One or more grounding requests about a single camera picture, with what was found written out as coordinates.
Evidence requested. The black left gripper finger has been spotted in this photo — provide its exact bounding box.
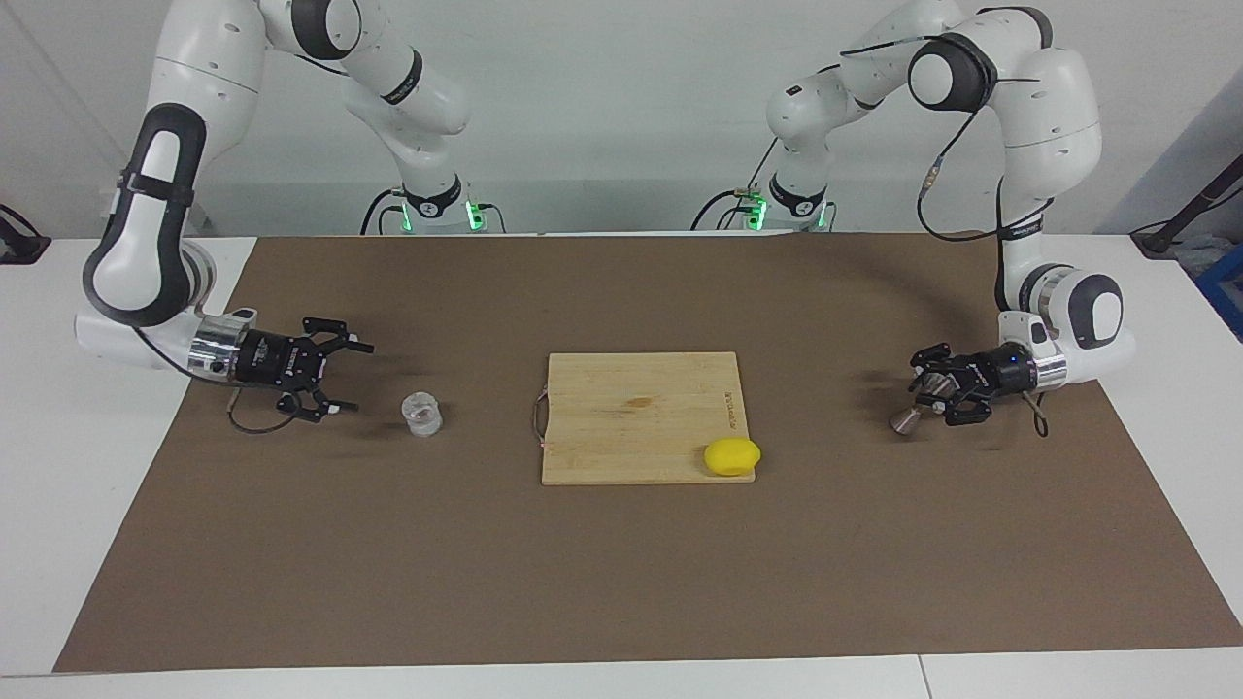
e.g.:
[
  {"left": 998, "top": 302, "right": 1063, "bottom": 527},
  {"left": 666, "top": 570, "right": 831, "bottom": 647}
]
[
  {"left": 937, "top": 391, "right": 993, "bottom": 428},
  {"left": 908, "top": 343, "right": 962, "bottom": 378}
]

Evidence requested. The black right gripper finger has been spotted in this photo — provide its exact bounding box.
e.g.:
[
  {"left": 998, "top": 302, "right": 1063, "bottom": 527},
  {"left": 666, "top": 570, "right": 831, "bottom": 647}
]
[
  {"left": 301, "top": 316, "right": 376, "bottom": 359},
  {"left": 277, "top": 383, "right": 358, "bottom": 425}
]

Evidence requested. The steel double jigger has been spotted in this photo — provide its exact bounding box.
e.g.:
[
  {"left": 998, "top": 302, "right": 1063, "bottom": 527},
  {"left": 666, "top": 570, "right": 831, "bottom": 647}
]
[{"left": 889, "top": 374, "right": 957, "bottom": 435}]

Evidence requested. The clear glass cup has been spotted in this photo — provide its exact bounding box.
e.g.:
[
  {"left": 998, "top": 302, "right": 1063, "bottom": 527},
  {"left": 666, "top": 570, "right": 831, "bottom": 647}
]
[{"left": 400, "top": 390, "right": 446, "bottom": 439}]

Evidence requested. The brown table mat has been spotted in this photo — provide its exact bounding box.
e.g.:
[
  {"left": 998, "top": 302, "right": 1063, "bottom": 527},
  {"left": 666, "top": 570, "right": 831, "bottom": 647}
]
[{"left": 53, "top": 233, "right": 1243, "bottom": 673}]

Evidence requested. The yellow lemon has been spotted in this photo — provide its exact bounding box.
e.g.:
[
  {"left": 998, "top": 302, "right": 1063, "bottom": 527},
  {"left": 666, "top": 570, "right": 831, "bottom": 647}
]
[{"left": 703, "top": 437, "right": 762, "bottom": 477}]

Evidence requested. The black stand leg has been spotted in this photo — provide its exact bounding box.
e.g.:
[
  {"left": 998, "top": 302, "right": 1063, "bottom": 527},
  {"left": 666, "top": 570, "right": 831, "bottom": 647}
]
[{"left": 1131, "top": 155, "right": 1243, "bottom": 258}]

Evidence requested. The wooden cutting board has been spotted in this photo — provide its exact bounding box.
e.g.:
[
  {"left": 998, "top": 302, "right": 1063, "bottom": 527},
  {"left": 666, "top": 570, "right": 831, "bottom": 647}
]
[{"left": 532, "top": 351, "right": 756, "bottom": 486}]

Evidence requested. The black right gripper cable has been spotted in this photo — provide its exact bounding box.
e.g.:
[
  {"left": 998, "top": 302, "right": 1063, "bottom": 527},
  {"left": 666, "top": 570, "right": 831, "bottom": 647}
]
[{"left": 131, "top": 325, "right": 304, "bottom": 435}]

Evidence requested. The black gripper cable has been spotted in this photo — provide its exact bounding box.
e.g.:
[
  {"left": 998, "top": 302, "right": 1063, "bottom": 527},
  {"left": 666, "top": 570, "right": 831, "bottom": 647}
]
[
  {"left": 131, "top": 325, "right": 304, "bottom": 435},
  {"left": 835, "top": 34, "right": 1055, "bottom": 438}
]

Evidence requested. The black right base cable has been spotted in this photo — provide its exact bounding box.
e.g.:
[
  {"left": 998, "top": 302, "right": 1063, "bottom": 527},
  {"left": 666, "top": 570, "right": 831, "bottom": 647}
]
[{"left": 359, "top": 187, "right": 407, "bottom": 236}]

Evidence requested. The black base cable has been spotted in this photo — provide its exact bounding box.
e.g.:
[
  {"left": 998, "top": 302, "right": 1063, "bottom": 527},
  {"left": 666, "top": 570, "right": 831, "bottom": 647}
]
[
  {"left": 689, "top": 146, "right": 783, "bottom": 232},
  {"left": 359, "top": 187, "right": 407, "bottom": 236}
]

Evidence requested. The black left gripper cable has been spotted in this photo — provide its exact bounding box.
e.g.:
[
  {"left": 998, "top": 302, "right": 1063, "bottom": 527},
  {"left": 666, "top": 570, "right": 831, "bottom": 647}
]
[{"left": 835, "top": 34, "right": 1055, "bottom": 438}]

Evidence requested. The black left base cable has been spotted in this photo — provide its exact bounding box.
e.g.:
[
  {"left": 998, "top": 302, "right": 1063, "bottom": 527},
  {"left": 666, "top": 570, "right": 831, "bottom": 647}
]
[{"left": 689, "top": 146, "right": 783, "bottom": 232}]

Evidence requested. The black clamp mount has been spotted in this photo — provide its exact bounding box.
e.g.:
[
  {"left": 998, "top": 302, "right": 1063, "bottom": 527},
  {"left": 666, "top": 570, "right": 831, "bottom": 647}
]
[{"left": 0, "top": 204, "right": 51, "bottom": 265}]

